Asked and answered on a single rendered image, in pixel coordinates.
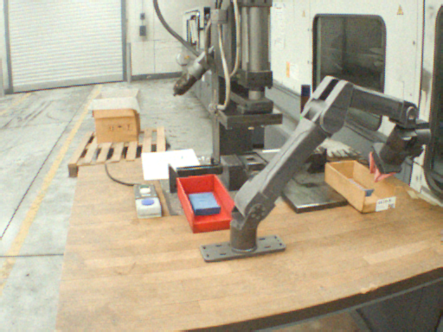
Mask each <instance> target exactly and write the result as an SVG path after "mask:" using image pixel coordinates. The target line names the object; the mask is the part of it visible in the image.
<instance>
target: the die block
mask: <svg viewBox="0 0 443 332"><path fill-rule="evenodd" d="M221 163H222V164H223V172H222V174H221V181H222V182H223V184H224V185H225V187H226V188H227V190H228V191H235V190H240V189H241V188H242V186H243V185H244V184H245V183H246V182H247V181H248V178H246V175H245V174H244V172H243V171H242V168H238V169H228V168H227V166H226V165H225V164H224V162H223V161H222V160H221ZM249 168H250V169H251V170H252V171H257V170H259V171H260V172H261V171H262V170H263V169H264V168H265V166H255V167H249Z"/></svg>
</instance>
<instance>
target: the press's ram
mask: <svg viewBox="0 0 443 332"><path fill-rule="evenodd" d="M262 90H263V86H260V87H251V88H249V90H248V91H247V90H246V88H238V89H237V88H231V97H230V98H231V99H232V100H233V101H234V102H236V103H237V104H239V105H238V106H237V109H233V108H232V109H224V110H223V109H219V110H218V115H219V121H220V122H221V123H222V124H223V125H224V126H225V127H226V129H227V130H231V129H232V128H235V127H243V128H244V127H248V129H253V128H254V127H255V126H261V125H262V126H263V127H267V126H268V125H282V124H283V113H282V112H280V111H278V110H276V109H274V108H273V100H271V99H269V98H267V97H265V96H263V95H261V94H260V91H262Z"/></svg>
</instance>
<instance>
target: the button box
mask: <svg viewBox="0 0 443 332"><path fill-rule="evenodd" d="M105 167H106V174H107V175H108V176H109V177H111V178H112V176H111V175H110V174H109V172H108V170H107V166H106V163H105ZM112 179H113V180H114V181H115V182H119V183H121V184H125V185H130V186H133V192H134V198H135V200H137V199H139V200H140V199H146V198H154V197H156V198H158V197H157V191H156V188H155V185H154V183H151V184H145V185H149V188H148V189H149V190H150V193H142V192H141V188H140V186H141V185H144V184H131V183H129V182H123V181H120V180H118V179H114V178H112Z"/></svg>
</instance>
